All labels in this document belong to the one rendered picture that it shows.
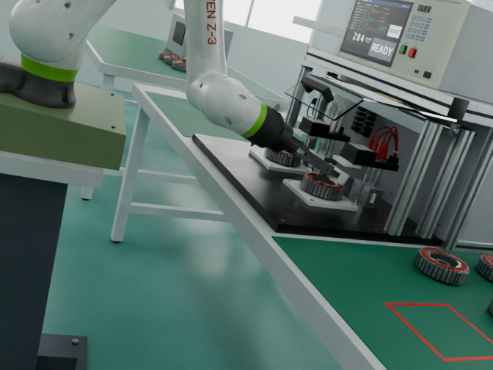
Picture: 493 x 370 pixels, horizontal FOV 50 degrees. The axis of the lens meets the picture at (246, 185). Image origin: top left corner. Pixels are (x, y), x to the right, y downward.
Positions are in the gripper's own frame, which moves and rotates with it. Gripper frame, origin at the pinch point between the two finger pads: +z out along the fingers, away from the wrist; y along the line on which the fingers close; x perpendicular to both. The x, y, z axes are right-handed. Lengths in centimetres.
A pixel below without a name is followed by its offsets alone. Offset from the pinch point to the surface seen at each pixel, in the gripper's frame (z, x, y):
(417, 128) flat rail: 3.3, -19.3, -14.7
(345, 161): 1.5, -3.7, -1.8
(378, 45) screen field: 1.2, -35.0, 14.7
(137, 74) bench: -12, 18, 157
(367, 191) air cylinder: 12.6, -0.6, -2.8
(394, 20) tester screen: -1.0, -41.5, 11.7
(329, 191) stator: 0.4, 4.7, -4.8
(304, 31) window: 216, -104, 474
